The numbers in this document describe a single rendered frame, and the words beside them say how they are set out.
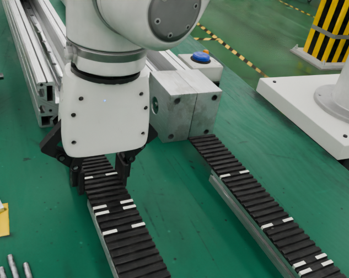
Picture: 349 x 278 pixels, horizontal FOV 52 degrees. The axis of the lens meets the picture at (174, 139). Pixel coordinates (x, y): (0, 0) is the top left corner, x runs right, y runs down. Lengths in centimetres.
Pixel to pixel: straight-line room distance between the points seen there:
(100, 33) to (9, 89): 45
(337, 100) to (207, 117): 32
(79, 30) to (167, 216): 27
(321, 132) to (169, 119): 31
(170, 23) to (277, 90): 59
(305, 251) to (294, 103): 42
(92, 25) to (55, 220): 25
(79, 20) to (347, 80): 61
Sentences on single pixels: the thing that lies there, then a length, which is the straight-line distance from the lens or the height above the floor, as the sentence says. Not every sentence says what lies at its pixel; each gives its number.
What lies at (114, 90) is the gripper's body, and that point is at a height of 96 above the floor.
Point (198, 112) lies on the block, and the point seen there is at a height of 84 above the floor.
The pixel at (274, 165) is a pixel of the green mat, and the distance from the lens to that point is 65.
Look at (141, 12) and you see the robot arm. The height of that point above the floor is 106.
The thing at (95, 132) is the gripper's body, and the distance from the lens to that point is 41.
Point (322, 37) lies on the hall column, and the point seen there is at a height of 25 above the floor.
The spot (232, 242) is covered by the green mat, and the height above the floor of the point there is 78.
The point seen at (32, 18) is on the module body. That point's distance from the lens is 100.
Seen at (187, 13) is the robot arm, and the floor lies 106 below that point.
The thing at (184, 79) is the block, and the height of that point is 87.
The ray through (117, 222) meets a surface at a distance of 43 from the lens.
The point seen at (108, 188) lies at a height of 82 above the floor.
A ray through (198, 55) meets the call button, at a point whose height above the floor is 85.
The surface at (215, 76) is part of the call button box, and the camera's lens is 84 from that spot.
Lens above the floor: 113
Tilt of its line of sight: 33 degrees down
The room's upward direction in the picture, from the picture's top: 11 degrees clockwise
